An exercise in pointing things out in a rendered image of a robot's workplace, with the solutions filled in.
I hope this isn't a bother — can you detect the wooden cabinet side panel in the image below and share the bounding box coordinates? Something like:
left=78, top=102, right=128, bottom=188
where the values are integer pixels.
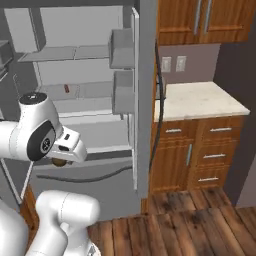
left=19, top=183, right=38, bottom=244

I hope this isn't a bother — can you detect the grey fridge door with bins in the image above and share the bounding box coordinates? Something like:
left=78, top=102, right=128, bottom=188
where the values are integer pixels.
left=108, top=0, right=158, bottom=201

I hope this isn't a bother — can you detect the wooden drawer front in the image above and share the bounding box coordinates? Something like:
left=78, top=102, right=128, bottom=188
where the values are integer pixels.
left=195, top=141, right=240, bottom=168
left=155, top=119, right=199, bottom=142
left=199, top=116, right=244, bottom=142
left=190, top=165, right=232, bottom=190

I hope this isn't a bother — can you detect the white wall socket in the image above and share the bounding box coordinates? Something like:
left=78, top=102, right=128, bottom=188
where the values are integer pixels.
left=161, top=56, right=173, bottom=73
left=175, top=55, right=188, bottom=73

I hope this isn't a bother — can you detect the brown kiwi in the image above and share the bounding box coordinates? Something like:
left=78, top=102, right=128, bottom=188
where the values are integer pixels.
left=50, top=157, right=70, bottom=168

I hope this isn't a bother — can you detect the grey fridge drawer front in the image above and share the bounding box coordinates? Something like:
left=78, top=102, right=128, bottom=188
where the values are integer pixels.
left=29, top=159, right=142, bottom=214

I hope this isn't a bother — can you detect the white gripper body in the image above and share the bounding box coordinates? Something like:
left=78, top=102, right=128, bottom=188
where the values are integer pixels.
left=49, top=132, right=89, bottom=164

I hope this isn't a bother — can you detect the grey fridge shelf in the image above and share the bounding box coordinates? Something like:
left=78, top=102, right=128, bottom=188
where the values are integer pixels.
left=33, top=80, right=115, bottom=102
left=17, top=44, right=112, bottom=63

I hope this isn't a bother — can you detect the wooden wall cupboard door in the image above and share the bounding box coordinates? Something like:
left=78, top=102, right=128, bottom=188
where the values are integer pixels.
left=201, top=0, right=256, bottom=44
left=156, top=0, right=203, bottom=46

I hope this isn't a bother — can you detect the wooden base cupboard door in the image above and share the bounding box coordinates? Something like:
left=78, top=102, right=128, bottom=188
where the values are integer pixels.
left=150, top=141, right=198, bottom=194

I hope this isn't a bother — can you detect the grey fridge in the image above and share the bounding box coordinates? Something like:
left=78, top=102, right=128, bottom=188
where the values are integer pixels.
left=0, top=0, right=158, bottom=214

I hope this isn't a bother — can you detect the dark curved fridge door handle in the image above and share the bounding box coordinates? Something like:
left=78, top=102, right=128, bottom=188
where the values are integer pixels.
left=148, top=39, right=168, bottom=174

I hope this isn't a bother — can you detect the dark curved fridge drawer handle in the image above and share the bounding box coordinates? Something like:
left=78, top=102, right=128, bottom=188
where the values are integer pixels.
left=35, top=165, right=134, bottom=184

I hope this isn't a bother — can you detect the silver wall cupboard handle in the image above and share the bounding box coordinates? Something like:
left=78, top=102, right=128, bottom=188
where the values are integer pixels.
left=193, top=0, right=203, bottom=36
left=203, top=0, right=213, bottom=35

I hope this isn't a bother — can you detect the silver base cupboard door handle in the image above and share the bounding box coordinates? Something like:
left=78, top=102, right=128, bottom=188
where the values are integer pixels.
left=186, top=143, right=194, bottom=167

